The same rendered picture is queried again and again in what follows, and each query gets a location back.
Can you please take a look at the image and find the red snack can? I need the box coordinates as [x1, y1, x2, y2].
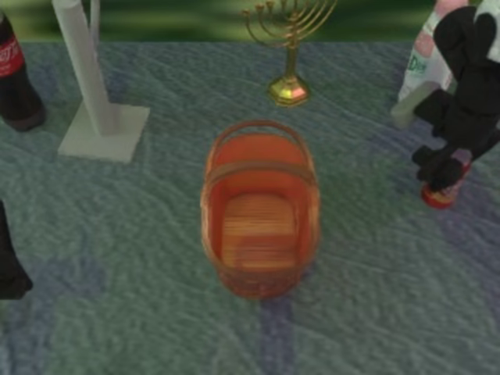
[420, 155, 473, 210]

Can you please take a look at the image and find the orange woven basket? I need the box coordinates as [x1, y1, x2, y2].
[199, 120, 323, 301]

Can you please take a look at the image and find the white plastic bottle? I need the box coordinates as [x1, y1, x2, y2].
[397, 0, 455, 105]

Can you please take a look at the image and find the golden menorah candelabra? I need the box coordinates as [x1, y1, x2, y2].
[239, 0, 339, 108]

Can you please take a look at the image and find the dark cola bottle red label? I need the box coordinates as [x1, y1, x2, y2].
[0, 10, 48, 132]

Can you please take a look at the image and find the white post stand with base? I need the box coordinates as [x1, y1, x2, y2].
[50, 0, 152, 163]

